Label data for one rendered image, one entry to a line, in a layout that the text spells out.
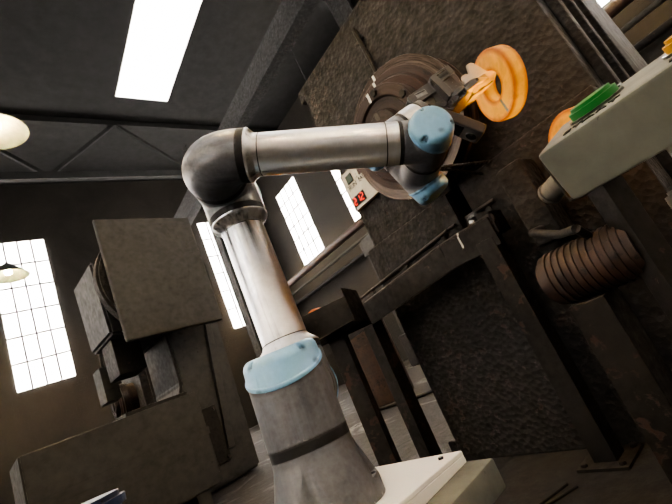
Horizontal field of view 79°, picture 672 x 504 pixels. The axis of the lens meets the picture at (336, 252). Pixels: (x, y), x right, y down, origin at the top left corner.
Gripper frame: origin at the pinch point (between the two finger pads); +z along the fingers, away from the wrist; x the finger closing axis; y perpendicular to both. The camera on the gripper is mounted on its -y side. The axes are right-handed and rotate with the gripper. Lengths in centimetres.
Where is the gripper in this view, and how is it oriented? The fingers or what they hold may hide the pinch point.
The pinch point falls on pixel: (493, 77)
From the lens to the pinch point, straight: 104.8
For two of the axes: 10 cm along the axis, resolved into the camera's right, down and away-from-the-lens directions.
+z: 7.9, -5.9, 1.8
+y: -6.2, -7.6, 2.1
